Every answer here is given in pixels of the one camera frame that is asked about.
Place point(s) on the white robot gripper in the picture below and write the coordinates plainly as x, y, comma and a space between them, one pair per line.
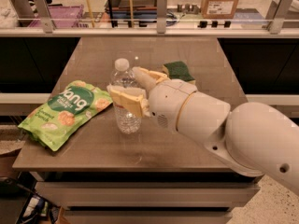
168, 103

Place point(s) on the clear plastic water bottle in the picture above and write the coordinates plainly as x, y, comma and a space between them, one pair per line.
124, 122

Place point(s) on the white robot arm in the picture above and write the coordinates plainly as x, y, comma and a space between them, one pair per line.
253, 139

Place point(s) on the green rice chip bag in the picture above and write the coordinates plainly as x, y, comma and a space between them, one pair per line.
54, 122

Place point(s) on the green yellow sponge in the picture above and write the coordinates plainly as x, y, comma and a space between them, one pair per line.
178, 70

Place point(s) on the black pole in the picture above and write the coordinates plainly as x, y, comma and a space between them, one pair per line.
112, 20

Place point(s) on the purple plastic crate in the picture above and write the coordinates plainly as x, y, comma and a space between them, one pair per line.
65, 16

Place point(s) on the upper cabinet drawer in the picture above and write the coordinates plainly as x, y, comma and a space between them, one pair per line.
147, 194

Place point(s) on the cabinet drawer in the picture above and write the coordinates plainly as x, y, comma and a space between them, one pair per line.
147, 194
147, 217

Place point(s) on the yellow pole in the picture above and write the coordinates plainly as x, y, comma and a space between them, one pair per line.
88, 2

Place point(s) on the cardboard box with label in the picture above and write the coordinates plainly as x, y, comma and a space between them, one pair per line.
218, 9

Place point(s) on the lower cabinet drawer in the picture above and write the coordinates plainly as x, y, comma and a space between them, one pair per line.
147, 217

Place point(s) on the metal railing post centre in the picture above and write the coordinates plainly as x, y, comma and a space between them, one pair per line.
161, 16

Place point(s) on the metal railing post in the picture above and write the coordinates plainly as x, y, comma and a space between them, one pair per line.
44, 16
282, 19
161, 16

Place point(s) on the metal railing post left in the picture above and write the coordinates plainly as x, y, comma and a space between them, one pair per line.
44, 16

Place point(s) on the metal railing post right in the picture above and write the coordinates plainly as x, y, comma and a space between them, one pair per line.
282, 19

